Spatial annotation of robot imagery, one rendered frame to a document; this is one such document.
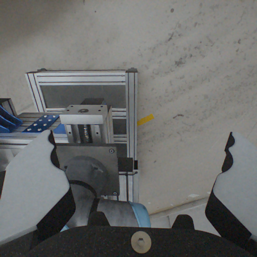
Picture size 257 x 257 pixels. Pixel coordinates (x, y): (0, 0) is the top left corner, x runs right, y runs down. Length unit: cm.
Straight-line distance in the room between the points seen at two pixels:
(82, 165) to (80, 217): 15
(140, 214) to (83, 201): 14
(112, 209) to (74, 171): 16
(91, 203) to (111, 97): 98
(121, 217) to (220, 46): 143
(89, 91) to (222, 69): 112
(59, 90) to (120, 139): 65
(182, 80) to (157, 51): 33
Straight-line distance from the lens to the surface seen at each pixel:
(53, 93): 144
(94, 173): 51
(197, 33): 150
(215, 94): 165
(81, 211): 42
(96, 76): 126
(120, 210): 42
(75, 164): 51
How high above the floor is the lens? 143
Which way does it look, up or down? 61 degrees down
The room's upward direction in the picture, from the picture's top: 174 degrees counter-clockwise
